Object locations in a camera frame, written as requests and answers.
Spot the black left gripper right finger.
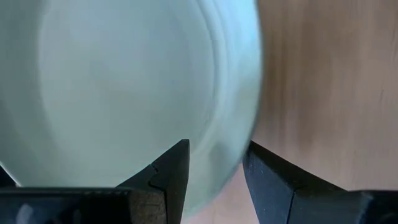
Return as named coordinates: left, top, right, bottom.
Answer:
left=242, top=140, right=398, bottom=224

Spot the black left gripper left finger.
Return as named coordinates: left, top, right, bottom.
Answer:
left=0, top=139, right=191, bottom=224

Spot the pale green plate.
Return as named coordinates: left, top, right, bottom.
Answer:
left=0, top=0, right=264, bottom=220

